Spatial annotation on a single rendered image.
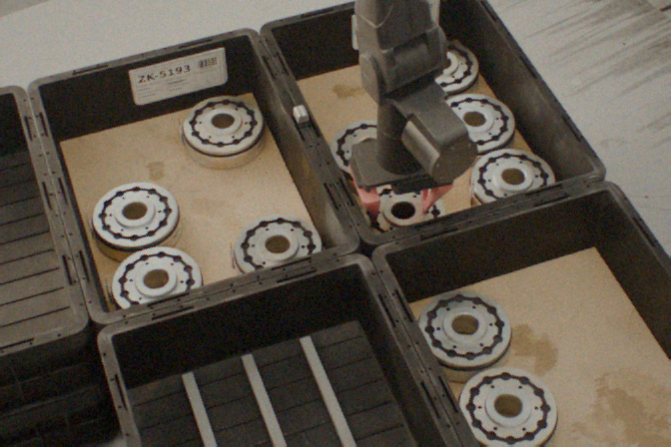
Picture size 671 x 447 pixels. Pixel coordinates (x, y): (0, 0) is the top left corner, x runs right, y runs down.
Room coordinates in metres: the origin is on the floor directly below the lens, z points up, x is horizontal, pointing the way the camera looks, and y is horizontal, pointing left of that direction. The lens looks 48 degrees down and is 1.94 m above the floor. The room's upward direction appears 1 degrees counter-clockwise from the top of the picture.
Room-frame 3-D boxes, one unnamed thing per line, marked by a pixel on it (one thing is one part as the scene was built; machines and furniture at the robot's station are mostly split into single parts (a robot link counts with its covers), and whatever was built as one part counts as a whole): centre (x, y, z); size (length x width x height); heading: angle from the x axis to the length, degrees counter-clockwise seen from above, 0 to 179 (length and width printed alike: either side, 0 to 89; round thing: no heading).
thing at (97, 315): (0.97, 0.18, 0.92); 0.40 x 0.30 x 0.02; 19
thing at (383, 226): (0.94, -0.08, 0.86); 0.10 x 0.10 x 0.01
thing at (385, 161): (0.93, -0.08, 0.98); 0.10 x 0.07 x 0.07; 104
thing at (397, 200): (0.94, -0.08, 0.86); 0.05 x 0.05 x 0.01
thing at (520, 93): (1.06, -0.11, 0.87); 0.40 x 0.30 x 0.11; 19
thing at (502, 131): (1.09, -0.18, 0.86); 0.10 x 0.10 x 0.01
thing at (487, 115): (1.09, -0.18, 0.86); 0.05 x 0.05 x 0.01
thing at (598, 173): (1.06, -0.11, 0.92); 0.40 x 0.30 x 0.02; 19
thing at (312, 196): (0.97, 0.18, 0.87); 0.40 x 0.30 x 0.11; 19
